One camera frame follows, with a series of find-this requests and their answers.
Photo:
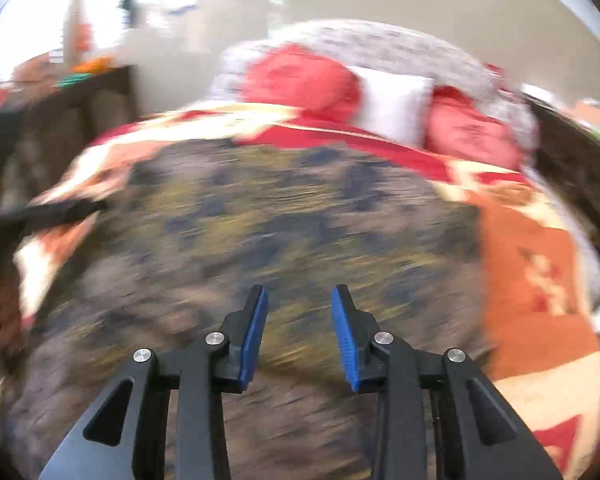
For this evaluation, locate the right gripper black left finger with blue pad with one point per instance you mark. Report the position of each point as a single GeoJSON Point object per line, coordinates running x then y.
{"type": "Point", "coordinates": [122, 434]}

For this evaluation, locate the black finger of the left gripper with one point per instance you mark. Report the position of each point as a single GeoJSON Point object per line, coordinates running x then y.
{"type": "Point", "coordinates": [46, 216]}

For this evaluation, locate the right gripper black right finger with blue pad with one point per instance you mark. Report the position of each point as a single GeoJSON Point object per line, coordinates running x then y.
{"type": "Point", "coordinates": [477, 434]}

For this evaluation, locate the brown navy floral garment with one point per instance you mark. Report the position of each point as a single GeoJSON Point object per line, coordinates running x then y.
{"type": "Point", "coordinates": [193, 229]}

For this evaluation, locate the dark wooden side table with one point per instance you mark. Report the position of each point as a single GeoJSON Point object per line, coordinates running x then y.
{"type": "Point", "coordinates": [40, 137]}

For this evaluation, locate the orange red cream blanket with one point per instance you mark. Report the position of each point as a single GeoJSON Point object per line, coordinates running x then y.
{"type": "Point", "coordinates": [544, 356]}

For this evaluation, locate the orange bag on table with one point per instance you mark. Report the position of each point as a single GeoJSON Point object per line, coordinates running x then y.
{"type": "Point", "coordinates": [94, 66]}

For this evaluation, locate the red heart pillow left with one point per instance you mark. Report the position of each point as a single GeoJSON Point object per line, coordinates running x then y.
{"type": "Point", "coordinates": [292, 75]}

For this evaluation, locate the red heart pillow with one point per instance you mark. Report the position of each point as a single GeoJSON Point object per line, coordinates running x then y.
{"type": "Point", "coordinates": [456, 128]}
{"type": "Point", "coordinates": [292, 75]}

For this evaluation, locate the red heart pillow right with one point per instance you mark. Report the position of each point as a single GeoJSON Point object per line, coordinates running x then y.
{"type": "Point", "coordinates": [456, 128]}

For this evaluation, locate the dark wooden nightstand right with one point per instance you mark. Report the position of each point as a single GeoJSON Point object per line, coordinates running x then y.
{"type": "Point", "coordinates": [569, 159]}

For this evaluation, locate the white pillow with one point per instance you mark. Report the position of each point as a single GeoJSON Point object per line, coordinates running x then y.
{"type": "Point", "coordinates": [393, 106]}

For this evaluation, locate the floral white quilt roll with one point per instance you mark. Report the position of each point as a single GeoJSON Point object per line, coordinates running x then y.
{"type": "Point", "coordinates": [391, 49]}

